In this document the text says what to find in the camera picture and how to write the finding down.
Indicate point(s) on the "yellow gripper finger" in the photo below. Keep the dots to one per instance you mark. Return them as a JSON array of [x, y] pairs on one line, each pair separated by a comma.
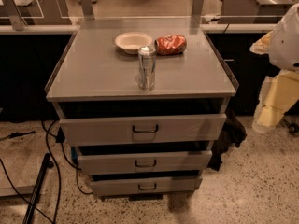
[[261, 46], [277, 96]]

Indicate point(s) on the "grey top drawer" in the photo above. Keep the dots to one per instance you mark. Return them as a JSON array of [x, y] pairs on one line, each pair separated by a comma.
[[129, 130]]

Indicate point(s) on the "grey drawer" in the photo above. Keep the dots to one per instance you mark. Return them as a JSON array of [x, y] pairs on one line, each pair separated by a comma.
[[129, 130], [144, 162], [123, 187]]

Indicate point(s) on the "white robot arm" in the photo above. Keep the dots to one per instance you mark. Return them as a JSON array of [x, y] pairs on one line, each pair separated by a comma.
[[284, 44]]

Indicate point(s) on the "grey middle drawer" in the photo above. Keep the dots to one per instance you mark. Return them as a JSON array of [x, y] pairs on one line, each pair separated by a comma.
[[144, 162]]

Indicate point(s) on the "grey drawer cabinet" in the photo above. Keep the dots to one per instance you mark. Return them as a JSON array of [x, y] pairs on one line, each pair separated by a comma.
[[96, 79]]

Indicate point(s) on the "grey bottom drawer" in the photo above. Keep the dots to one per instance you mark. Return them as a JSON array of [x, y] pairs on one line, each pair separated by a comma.
[[123, 187]]

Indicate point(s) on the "black cloth beside cabinet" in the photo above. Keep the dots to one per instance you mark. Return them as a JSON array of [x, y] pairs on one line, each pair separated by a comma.
[[232, 132]]

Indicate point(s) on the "crushed orange soda can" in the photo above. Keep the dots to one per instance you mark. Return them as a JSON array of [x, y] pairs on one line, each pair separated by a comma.
[[170, 44]]

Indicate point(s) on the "tall silver can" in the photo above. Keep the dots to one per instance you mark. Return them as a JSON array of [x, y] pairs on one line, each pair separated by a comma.
[[147, 61]]

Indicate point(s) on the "white paper bowl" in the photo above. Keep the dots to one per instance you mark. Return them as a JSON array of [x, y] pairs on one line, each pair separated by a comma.
[[131, 42]]

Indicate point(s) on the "black bar on floor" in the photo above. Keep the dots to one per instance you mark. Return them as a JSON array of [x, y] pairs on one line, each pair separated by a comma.
[[37, 188]]

